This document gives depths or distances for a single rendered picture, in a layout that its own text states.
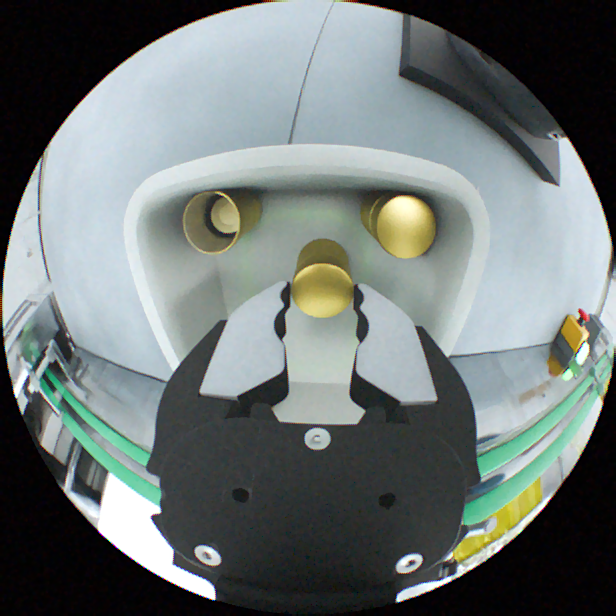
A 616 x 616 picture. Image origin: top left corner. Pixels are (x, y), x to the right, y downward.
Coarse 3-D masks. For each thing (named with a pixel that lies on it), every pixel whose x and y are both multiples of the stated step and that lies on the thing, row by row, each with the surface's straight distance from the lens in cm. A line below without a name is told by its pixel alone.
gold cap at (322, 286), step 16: (320, 240) 15; (304, 256) 13; (320, 256) 12; (336, 256) 13; (304, 272) 11; (320, 272) 11; (336, 272) 11; (304, 288) 12; (320, 288) 12; (336, 288) 12; (352, 288) 12; (304, 304) 12; (320, 304) 12; (336, 304) 12
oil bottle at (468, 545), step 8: (480, 536) 40; (464, 544) 38; (472, 544) 39; (480, 544) 41; (456, 552) 38; (464, 552) 39; (472, 552) 40; (480, 552) 41; (464, 560) 39; (472, 560) 41; (464, 568) 41
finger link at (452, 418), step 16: (432, 352) 9; (432, 368) 8; (448, 368) 8; (448, 384) 8; (464, 384) 8; (448, 400) 7; (464, 400) 8; (400, 416) 7; (416, 416) 7; (432, 416) 7; (448, 416) 7; (464, 416) 7; (432, 432) 6; (448, 432) 7; (464, 432) 7; (464, 448) 7; (464, 464) 7; (480, 480) 7
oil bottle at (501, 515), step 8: (496, 512) 42; (504, 512) 43; (504, 520) 44; (496, 528) 43; (504, 528) 44; (488, 536) 42; (496, 536) 43; (504, 536) 45; (488, 544) 42; (496, 544) 44; (488, 552) 44
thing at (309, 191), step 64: (192, 192) 11; (256, 192) 15; (320, 192) 15; (448, 192) 9; (128, 256) 12; (192, 256) 15; (256, 256) 16; (384, 256) 16; (448, 256) 11; (192, 320) 16; (320, 320) 18; (448, 320) 11; (320, 384) 24
